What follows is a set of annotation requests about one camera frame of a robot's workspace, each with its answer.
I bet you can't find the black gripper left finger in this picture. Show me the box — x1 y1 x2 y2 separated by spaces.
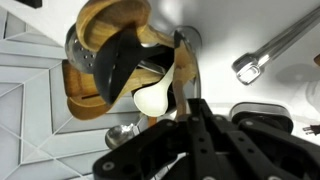
92 98 218 180

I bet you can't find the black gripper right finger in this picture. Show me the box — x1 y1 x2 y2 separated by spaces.
199 98 320 180

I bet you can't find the thin wooden utensil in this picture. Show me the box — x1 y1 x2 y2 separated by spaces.
172 30 198 118

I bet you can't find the wooden slotted spatula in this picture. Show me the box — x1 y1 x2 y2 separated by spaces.
61 59 165 121

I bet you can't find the black plastic spatula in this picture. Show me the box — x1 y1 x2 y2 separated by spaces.
93 27 175 105

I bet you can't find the silver utensil holder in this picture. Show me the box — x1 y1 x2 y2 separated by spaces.
131 25 203 122

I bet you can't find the silver round spoon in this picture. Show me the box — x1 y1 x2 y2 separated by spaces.
104 114 148 150

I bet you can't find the black silver coffee maker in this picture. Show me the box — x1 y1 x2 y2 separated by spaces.
229 101 295 133

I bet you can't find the white plastic spoon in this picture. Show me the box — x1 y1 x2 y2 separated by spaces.
133 63 176 118

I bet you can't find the large wooden spoon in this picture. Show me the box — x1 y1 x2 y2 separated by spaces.
75 0 175 53

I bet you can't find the black coffee maker cord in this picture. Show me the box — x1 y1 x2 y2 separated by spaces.
302 124 320 136

